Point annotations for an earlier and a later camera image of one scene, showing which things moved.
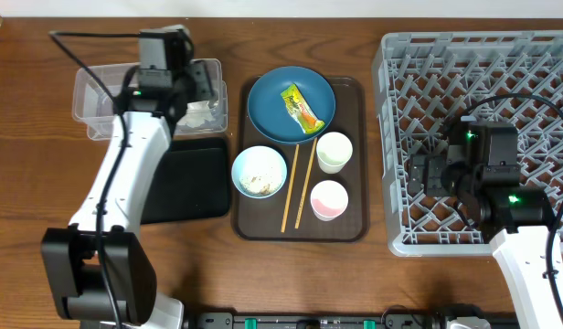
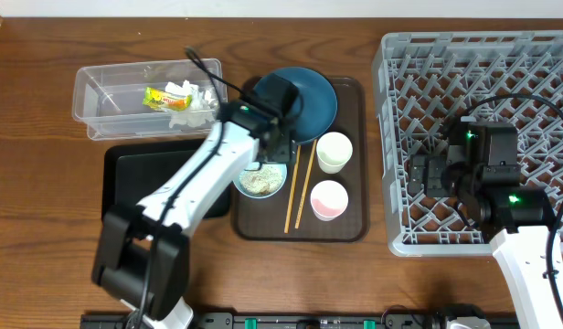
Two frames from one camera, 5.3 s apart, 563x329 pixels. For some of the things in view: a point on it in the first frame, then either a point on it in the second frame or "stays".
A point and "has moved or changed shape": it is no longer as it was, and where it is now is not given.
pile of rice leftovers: [260, 176] stays
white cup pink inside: [329, 198] stays
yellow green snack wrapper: [300, 110] has moved or changed shape
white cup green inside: [334, 150] stays
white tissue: [196, 113] stays
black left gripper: [200, 74] → [285, 139]
